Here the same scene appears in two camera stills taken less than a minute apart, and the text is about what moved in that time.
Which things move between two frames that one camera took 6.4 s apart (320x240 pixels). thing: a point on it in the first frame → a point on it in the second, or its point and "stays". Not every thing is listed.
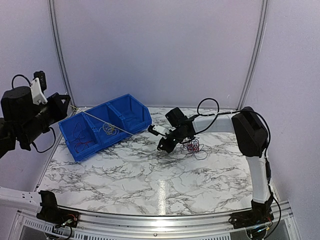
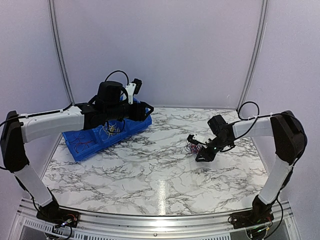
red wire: (81, 142) stays
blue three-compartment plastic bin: (95, 128) stays
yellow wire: (98, 118) → (112, 128)
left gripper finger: (62, 101) → (148, 106)
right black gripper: (168, 147) → (208, 157)
